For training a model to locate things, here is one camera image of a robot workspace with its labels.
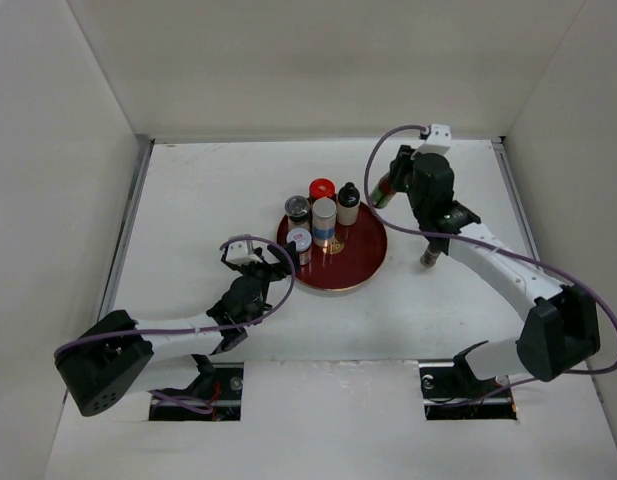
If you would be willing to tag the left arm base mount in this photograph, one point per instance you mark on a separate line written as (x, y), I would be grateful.
(213, 395)

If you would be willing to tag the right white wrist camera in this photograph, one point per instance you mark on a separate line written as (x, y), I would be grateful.
(438, 140)

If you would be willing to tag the white bottle black cap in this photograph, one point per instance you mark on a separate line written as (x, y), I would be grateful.
(348, 201)

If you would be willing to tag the silver lid blue label jar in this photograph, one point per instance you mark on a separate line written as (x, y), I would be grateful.
(324, 212)

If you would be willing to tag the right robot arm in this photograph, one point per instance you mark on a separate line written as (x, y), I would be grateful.
(560, 321)

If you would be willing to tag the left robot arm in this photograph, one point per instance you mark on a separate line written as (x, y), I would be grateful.
(170, 359)

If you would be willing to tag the small yellow label bottle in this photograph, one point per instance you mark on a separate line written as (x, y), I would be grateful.
(430, 256)

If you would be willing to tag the red round tray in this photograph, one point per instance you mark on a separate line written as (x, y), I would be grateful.
(353, 256)

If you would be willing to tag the white lid spice jar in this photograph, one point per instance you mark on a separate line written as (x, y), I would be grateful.
(302, 239)

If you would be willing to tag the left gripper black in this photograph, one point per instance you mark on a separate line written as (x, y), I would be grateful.
(275, 272)

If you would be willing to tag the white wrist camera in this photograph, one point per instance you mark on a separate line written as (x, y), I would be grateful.
(438, 140)
(246, 252)

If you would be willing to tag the red sauce bottle green label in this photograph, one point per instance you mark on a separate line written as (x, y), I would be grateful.
(384, 191)

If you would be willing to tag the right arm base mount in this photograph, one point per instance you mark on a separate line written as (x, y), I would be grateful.
(446, 399)

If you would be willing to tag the red lid sauce jar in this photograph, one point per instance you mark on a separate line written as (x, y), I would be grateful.
(322, 188)

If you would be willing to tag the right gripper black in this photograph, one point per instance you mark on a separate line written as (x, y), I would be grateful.
(401, 165)

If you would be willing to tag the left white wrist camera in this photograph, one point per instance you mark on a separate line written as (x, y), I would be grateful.
(246, 252)

